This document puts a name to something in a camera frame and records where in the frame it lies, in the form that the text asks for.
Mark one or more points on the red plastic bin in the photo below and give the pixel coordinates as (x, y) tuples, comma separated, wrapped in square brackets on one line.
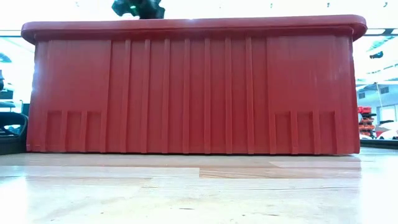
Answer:
[(192, 93)]

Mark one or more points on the red storage bin rack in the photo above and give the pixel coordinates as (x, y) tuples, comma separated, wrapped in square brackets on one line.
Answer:
[(366, 118)]

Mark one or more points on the black ceiling-mounted device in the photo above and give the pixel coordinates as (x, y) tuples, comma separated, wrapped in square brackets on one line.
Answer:
[(376, 55)]

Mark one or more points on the white rounded equipment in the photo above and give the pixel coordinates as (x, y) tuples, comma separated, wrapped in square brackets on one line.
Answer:
[(388, 132)]

